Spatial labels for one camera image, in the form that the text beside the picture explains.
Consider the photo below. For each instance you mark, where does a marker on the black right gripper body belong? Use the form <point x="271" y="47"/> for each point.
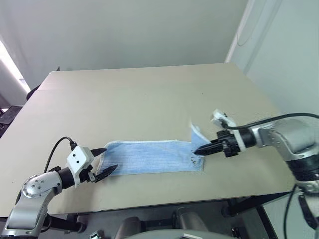
<point x="229" y="144"/>

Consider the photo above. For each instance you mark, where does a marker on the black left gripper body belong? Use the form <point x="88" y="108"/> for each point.
<point x="88" y="174"/>

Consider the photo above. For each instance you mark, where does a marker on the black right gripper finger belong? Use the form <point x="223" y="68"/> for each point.
<point x="210" y="152"/>
<point x="209" y="145"/>

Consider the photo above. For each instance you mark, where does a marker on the light blue towel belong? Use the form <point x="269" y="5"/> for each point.
<point x="154" y="156"/>

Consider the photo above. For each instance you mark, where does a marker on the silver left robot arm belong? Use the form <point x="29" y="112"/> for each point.
<point x="37" y="186"/>

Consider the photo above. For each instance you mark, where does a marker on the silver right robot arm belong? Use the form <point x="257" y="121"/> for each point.
<point x="291" y="139"/>

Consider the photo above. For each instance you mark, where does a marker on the dark grey rounded shape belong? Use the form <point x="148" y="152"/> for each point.
<point x="129" y="227"/>
<point x="190" y="219"/>

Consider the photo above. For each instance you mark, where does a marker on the black chair back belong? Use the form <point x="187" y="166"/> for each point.
<point x="33" y="90"/>

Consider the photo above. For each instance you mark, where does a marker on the black equipment stand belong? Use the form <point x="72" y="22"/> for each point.
<point x="8" y="117"/>

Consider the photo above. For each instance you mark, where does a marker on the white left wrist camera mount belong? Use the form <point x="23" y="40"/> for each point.
<point x="77" y="159"/>

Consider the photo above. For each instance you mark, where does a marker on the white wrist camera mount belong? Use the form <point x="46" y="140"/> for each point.
<point x="77" y="159"/>
<point x="221" y="117"/>

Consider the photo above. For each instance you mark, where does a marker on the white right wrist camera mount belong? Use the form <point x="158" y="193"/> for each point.
<point x="221" y="117"/>

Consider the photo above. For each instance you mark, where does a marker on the black table frame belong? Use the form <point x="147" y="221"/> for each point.
<point x="244" y="206"/>

